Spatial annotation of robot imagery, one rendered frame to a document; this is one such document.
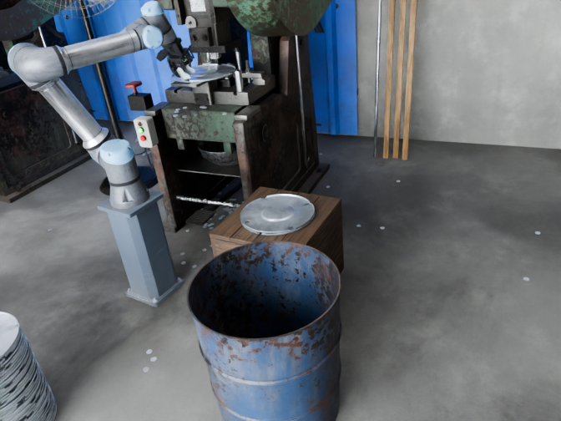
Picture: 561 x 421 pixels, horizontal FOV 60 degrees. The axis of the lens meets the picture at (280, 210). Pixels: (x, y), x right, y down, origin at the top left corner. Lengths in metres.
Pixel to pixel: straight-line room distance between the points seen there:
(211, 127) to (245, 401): 1.29
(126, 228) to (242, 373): 0.89
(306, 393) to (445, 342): 0.66
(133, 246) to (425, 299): 1.17
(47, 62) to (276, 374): 1.19
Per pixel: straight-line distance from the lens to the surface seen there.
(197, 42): 2.31
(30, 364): 1.74
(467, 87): 3.30
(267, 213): 1.88
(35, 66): 1.78
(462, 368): 1.79
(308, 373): 1.31
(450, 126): 3.39
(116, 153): 1.87
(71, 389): 1.93
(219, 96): 2.28
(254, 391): 1.33
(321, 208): 1.91
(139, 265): 2.04
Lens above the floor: 1.30
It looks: 30 degrees down
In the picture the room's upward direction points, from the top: 6 degrees counter-clockwise
